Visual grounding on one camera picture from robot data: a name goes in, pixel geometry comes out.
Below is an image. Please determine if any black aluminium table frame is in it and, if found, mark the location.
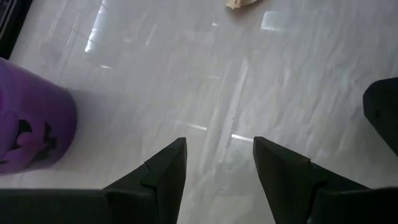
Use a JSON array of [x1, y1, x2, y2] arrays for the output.
[[0, 0, 34, 60]]

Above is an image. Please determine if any small purple halloween bucket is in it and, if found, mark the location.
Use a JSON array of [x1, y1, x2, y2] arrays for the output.
[[0, 57, 78, 176]]

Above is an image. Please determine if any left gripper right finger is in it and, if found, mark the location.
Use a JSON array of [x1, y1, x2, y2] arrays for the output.
[[252, 136, 370, 224]]

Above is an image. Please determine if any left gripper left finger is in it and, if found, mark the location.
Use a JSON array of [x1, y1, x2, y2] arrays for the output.
[[102, 136, 188, 224]]

